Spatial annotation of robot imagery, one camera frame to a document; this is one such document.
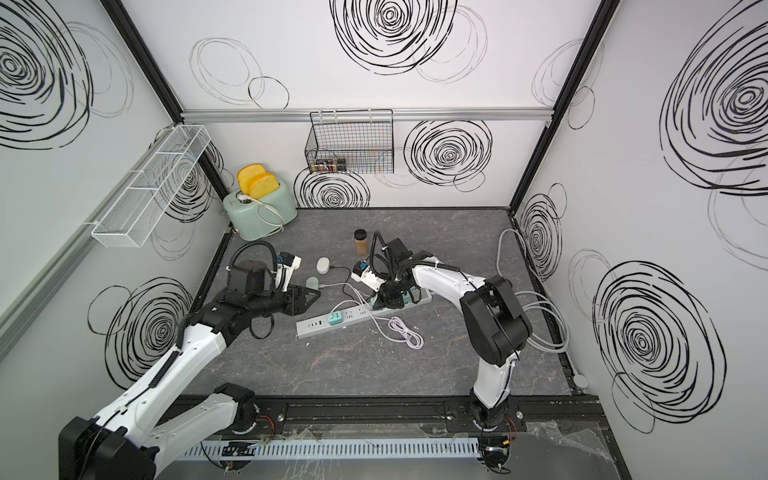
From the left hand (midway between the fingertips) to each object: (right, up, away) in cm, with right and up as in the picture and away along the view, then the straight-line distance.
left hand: (313, 293), depth 78 cm
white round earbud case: (-3, +5, +24) cm, 25 cm away
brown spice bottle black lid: (+10, +15, +23) cm, 29 cm away
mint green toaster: (-26, +21, +25) cm, 42 cm away
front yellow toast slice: (-23, +32, +22) cm, 45 cm away
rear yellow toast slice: (-29, +37, +24) cm, 53 cm away
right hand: (+17, -3, +12) cm, 21 cm away
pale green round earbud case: (-5, 0, +19) cm, 19 cm away
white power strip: (0, -11, +9) cm, 14 cm away
